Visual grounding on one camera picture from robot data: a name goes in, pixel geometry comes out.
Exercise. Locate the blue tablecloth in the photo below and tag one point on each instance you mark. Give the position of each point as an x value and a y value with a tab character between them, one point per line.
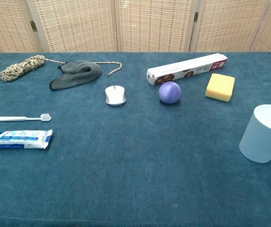
135	165

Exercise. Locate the purple ball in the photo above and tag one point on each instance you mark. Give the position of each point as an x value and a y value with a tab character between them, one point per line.
169	92

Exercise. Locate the gray folded cloth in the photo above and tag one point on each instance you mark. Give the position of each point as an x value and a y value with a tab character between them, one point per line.
78	72

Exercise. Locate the long white wrap box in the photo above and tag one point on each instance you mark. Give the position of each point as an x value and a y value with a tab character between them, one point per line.
183	68

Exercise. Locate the white computer mouse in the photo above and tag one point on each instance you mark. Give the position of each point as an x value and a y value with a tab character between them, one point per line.
115	95

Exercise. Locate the brass screen hinge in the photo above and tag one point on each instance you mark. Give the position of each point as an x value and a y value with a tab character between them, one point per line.
196	17
33	26

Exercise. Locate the blue white toothpaste tube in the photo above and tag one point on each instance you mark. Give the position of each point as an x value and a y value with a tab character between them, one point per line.
19	139

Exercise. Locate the yellow sponge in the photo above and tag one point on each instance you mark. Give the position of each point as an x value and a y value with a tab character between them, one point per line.
220	87

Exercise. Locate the white toothbrush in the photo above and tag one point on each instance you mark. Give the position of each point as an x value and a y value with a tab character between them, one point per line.
14	118

